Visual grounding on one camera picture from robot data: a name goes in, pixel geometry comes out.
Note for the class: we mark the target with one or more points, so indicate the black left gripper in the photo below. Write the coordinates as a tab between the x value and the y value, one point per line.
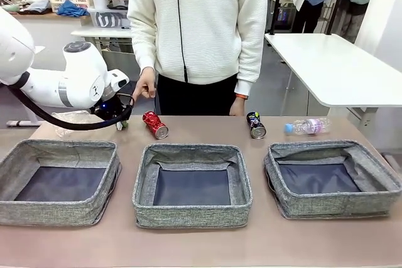
108	109

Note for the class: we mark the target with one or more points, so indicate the crushed red drink can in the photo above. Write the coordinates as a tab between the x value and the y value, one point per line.
155	125

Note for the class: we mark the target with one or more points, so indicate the crushed clear plastic cup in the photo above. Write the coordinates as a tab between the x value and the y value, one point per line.
72	118

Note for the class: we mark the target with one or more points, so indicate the crushed black Pepsi can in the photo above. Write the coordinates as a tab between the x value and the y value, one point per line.
256	126

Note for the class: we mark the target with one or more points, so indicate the clear bottle with blue cap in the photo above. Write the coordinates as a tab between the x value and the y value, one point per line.
309	126

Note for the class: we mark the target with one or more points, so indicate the person's left forearm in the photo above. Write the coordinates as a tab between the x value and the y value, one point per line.
251	67

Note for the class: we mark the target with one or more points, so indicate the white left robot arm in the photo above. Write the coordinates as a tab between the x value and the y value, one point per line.
41	86

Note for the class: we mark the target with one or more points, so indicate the person's right forearm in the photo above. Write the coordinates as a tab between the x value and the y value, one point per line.
141	48

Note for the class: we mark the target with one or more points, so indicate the person's right hand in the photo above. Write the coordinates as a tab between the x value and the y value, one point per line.
147	81

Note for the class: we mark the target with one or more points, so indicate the person's left hand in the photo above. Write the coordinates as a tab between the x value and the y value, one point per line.
238	106

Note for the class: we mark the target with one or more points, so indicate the black trousers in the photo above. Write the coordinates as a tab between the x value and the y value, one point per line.
194	98

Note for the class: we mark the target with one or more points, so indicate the white table leg foot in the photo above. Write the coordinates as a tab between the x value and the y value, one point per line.
22	123

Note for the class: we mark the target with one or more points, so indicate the clear plastic storage bin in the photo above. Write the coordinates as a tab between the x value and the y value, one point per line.
108	18

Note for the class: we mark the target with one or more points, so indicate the grey fabric basket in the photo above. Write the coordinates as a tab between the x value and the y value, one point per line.
47	211
339	205
188	214

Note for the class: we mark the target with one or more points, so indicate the orange wristband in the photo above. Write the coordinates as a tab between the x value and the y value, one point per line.
242	96

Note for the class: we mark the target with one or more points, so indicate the blue cloth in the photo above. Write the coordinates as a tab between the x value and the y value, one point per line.
72	9

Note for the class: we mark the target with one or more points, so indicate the person in white sweater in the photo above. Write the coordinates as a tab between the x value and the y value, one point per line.
204	23

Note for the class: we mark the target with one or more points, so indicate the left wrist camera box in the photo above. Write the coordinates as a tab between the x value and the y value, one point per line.
119	81

